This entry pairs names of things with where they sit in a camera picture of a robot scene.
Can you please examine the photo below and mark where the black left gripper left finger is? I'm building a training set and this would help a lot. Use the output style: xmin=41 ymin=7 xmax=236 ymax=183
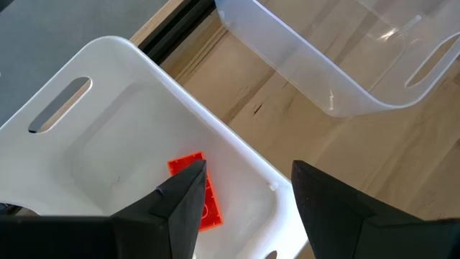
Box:
xmin=0 ymin=160 xmax=208 ymax=259

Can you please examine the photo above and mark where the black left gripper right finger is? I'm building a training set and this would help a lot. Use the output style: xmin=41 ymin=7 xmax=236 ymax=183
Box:
xmin=290 ymin=160 xmax=460 ymax=259

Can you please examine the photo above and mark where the orange toy brick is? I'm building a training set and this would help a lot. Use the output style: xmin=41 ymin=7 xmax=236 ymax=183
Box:
xmin=167 ymin=151 xmax=224 ymax=233

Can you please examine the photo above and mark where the white plastic bin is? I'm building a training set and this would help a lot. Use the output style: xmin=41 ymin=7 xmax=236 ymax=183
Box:
xmin=0 ymin=35 xmax=310 ymax=259

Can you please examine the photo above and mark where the clear plastic bin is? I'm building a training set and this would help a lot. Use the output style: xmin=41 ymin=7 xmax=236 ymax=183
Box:
xmin=214 ymin=0 xmax=460 ymax=119

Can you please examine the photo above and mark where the black aluminium table frame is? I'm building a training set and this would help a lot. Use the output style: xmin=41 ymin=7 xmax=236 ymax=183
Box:
xmin=138 ymin=0 xmax=216 ymax=65

